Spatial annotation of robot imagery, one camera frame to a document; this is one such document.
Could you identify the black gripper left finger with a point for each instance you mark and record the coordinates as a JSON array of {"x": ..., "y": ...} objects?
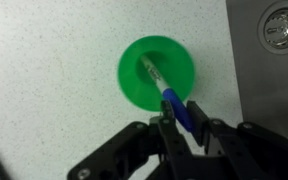
[{"x": 170, "y": 140}]

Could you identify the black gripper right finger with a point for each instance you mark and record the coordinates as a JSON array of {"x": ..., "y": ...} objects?
[{"x": 230, "y": 143}]

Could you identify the blue capped white pen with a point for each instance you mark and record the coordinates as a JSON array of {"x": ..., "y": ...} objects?
[{"x": 177, "y": 103}]

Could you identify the stainless steel sink basin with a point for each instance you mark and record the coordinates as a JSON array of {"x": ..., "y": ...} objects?
[{"x": 270, "y": 93}]

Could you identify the green plastic cup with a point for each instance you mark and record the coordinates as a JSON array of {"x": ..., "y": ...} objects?
[{"x": 180, "y": 66}]

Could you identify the metal sink drain strainer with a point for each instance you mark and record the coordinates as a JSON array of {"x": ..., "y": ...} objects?
[{"x": 281, "y": 27}]

